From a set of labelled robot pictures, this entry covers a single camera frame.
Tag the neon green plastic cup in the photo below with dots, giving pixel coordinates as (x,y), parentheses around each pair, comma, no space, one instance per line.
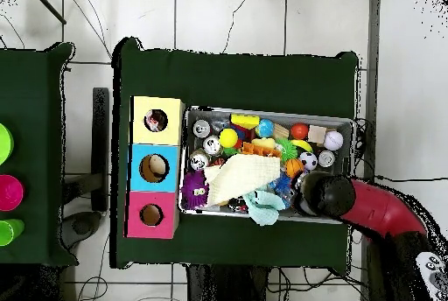
(8,232)
(5,145)

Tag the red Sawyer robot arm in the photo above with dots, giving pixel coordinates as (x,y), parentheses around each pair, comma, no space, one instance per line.
(378,210)

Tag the wooden box with three holes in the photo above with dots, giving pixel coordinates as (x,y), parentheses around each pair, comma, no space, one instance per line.
(154,138)

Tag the small white baseball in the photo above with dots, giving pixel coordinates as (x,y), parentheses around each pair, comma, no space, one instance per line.
(333,140)

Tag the green spiky ball with eyes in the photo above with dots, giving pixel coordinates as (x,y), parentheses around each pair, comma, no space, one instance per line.
(287,150)

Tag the grey stand foot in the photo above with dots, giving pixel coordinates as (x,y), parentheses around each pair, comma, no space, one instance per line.
(78,225)

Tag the cream knitted cloth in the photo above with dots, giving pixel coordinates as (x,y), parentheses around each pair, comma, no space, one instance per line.
(245,175)

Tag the pink plastic cup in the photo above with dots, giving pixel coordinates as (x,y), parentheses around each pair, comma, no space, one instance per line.
(10,192)

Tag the orange red ball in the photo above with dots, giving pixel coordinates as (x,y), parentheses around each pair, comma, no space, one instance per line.
(299,131)

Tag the black pole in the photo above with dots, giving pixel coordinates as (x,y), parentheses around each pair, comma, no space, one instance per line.
(49,7)

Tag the light blue cloth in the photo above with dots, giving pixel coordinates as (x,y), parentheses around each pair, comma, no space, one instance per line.
(264,206)

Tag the small orange basketball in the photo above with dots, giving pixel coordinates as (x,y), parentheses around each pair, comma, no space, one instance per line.
(293,167)

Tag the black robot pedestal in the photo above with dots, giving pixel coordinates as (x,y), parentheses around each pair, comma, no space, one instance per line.
(227,287)

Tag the black upright panel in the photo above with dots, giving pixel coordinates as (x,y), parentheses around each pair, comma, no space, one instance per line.
(100,147)

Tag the small soccer ball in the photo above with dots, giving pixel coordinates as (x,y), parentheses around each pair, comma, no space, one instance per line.
(308,161)

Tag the yellow smooth ball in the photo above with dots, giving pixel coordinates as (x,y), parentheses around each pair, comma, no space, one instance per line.
(228,138)

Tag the dark green table cloth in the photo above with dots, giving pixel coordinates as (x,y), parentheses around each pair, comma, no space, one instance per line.
(227,80)
(31,87)

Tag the purple spiky ball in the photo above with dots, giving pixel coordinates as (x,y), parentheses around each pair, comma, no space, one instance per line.
(192,189)

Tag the colourful wrapper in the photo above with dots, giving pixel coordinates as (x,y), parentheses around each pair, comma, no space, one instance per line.
(154,120)

